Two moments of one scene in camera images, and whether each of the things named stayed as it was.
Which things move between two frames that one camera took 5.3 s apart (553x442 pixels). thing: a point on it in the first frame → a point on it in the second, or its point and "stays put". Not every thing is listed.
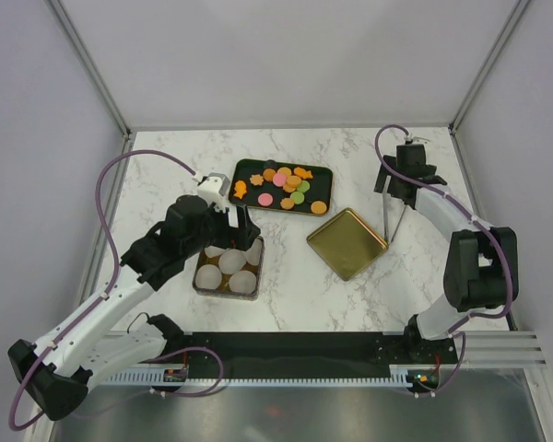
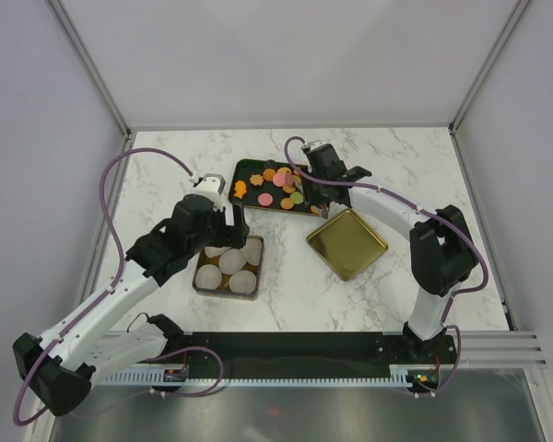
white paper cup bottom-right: x=242 y=282 stays put
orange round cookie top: x=268 y=174 stays put
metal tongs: x=389 y=238 → x=294 y=180
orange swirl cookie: x=287 y=203 stays put
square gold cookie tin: x=230 y=272 stays put
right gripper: x=379 y=187 → x=312 y=199
